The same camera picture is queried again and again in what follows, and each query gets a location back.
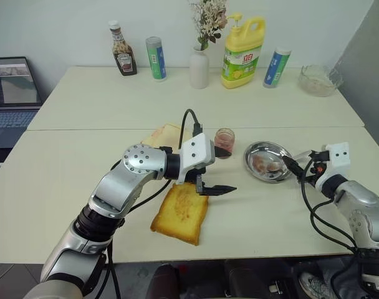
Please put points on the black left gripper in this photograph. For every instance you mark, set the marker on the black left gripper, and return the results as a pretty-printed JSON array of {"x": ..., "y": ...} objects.
[{"x": 201, "y": 172}]

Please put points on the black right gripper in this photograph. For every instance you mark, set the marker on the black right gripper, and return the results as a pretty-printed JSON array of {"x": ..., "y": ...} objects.
[{"x": 318, "y": 162}]

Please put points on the silver metal spoon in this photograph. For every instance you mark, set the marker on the silver metal spoon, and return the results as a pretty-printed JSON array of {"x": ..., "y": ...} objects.
[{"x": 297, "y": 155}]

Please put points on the toasted golden bread slice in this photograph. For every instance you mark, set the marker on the toasted golden bread slice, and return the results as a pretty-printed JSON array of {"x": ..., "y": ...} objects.
[{"x": 180, "y": 218}]

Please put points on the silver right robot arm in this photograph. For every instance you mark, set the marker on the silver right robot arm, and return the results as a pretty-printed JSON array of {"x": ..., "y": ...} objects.
[{"x": 361, "y": 193}]

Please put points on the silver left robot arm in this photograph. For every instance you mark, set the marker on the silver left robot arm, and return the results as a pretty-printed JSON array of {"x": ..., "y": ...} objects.
[{"x": 114, "y": 187}]

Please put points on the small glass jam jar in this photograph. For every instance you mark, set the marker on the small glass jam jar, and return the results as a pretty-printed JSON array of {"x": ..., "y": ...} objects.
[{"x": 225, "y": 138}]

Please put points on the white bread slice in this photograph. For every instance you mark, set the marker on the white bread slice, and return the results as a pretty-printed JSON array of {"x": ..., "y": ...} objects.
[{"x": 167, "y": 134}]

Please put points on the round metal plate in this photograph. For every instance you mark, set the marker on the round metal plate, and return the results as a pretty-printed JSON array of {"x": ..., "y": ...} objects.
[{"x": 261, "y": 149}]

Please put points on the clear glass bowl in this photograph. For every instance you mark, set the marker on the clear glass bowl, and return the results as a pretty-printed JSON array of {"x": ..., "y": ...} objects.
[{"x": 317, "y": 85}]

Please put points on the white canister blue label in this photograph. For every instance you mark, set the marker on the white canister blue label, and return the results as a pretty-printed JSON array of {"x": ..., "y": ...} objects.
[{"x": 275, "y": 70}]

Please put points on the white ceramic vase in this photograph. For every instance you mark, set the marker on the white ceramic vase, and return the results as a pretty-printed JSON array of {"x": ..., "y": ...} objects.
[{"x": 199, "y": 70}]

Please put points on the yellow detergent pump bottle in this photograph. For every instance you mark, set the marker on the yellow detergent pump bottle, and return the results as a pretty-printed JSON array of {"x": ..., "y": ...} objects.
[{"x": 239, "y": 62}]

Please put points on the dark rounded shape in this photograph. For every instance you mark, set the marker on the dark rounded shape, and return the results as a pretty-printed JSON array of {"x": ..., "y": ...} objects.
[
  {"x": 245, "y": 280},
  {"x": 163, "y": 283}
]

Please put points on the white grey sneaker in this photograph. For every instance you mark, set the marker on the white grey sneaker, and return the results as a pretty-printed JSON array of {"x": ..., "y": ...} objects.
[{"x": 314, "y": 285}]

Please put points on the grey canister green blue label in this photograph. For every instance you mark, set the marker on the grey canister green blue label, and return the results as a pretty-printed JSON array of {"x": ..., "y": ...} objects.
[{"x": 156, "y": 62}]

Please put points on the brown ketchup bottle white cap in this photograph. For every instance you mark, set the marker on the brown ketchup bottle white cap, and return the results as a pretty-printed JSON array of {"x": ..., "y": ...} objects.
[{"x": 124, "y": 59}]

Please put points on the dried flower bouquet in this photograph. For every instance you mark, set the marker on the dried flower bouquet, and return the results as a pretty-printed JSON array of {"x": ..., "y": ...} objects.
[{"x": 206, "y": 21}]

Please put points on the open dark laptop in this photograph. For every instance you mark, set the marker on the open dark laptop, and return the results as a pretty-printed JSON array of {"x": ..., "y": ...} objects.
[{"x": 12, "y": 81}]

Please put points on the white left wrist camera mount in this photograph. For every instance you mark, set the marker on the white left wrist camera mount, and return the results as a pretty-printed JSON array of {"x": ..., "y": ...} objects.
[{"x": 197, "y": 152}]

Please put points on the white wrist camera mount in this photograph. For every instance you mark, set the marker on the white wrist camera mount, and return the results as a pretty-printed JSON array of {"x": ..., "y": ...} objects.
[
  {"x": 197, "y": 152},
  {"x": 340, "y": 159}
]

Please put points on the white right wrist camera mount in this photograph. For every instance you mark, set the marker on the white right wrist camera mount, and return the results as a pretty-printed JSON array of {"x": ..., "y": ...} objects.
[{"x": 340, "y": 159}]

